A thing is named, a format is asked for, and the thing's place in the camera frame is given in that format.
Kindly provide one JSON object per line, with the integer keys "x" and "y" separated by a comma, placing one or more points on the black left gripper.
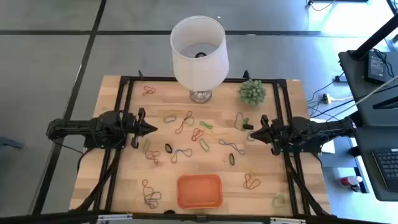
{"x": 133, "y": 126}

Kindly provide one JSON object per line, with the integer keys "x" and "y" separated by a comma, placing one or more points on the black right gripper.
{"x": 280, "y": 133}

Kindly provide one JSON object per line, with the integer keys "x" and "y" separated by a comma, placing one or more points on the thin blue rubber band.
{"x": 178, "y": 153}
{"x": 248, "y": 137}
{"x": 164, "y": 119}

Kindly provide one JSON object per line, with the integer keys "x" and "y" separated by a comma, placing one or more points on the short thick green rubber band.
{"x": 246, "y": 120}

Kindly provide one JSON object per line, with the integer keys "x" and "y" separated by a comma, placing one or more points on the thin red rubber band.
{"x": 250, "y": 183}
{"x": 197, "y": 134}
{"x": 153, "y": 154}
{"x": 148, "y": 91}

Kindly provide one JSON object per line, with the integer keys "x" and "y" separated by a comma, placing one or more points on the long green rubber band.
{"x": 235, "y": 122}

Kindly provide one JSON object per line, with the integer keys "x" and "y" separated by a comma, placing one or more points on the pile of coloured rubber bands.
{"x": 231, "y": 145}

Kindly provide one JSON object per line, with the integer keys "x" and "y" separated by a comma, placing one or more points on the long red rubber band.
{"x": 183, "y": 124}

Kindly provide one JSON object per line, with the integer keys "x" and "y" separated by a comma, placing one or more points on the wide black green rubber band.
{"x": 231, "y": 159}

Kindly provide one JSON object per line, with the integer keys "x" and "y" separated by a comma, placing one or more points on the long yellow rubber band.
{"x": 217, "y": 134}

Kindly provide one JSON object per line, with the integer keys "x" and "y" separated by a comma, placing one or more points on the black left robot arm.
{"x": 74, "y": 126}

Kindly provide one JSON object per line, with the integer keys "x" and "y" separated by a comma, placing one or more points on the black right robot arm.
{"x": 326, "y": 127}

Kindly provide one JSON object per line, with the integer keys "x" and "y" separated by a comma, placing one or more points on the wide black orange rubber band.
{"x": 168, "y": 148}

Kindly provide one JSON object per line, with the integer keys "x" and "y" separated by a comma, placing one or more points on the long purple blue rubber band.
{"x": 151, "y": 196}

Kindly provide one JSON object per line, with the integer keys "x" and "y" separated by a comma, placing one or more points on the orange plastic bin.
{"x": 199, "y": 191}

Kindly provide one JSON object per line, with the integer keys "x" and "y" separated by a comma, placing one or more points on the green spiky ball plant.
{"x": 252, "y": 92}

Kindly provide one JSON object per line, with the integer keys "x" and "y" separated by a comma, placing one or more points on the white paper sheet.
{"x": 328, "y": 147}

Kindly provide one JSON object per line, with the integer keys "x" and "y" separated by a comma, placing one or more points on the white power strip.
{"x": 326, "y": 99}

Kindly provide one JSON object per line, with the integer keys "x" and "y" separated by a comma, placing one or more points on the white shade table lamp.
{"x": 199, "y": 71}

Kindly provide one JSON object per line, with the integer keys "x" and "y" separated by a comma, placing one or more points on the small black floor plug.
{"x": 340, "y": 79}

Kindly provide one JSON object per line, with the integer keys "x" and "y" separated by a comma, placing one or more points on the red white bottle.
{"x": 351, "y": 181}

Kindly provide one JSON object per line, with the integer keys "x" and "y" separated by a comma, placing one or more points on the black desk leg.
{"x": 360, "y": 174}

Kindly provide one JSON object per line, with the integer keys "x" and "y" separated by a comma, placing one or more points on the black desk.
{"x": 354, "y": 81}

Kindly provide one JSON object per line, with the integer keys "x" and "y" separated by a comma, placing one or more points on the black keyboard tray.
{"x": 367, "y": 174}

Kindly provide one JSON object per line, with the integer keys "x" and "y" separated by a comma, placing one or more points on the black monitor foot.
{"x": 387, "y": 104}

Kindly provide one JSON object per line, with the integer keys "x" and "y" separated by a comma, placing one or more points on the black keyboard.
{"x": 388, "y": 168}

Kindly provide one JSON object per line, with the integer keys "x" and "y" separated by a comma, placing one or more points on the black power adapter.
{"x": 376, "y": 67}

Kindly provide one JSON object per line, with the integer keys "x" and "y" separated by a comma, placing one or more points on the grey floor object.
{"x": 9, "y": 143}

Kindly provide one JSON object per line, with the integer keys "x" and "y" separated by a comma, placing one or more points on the black monitor pole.
{"x": 373, "y": 39}

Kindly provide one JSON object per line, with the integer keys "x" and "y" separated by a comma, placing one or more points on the silver metal bracket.
{"x": 287, "y": 220}
{"x": 112, "y": 217}

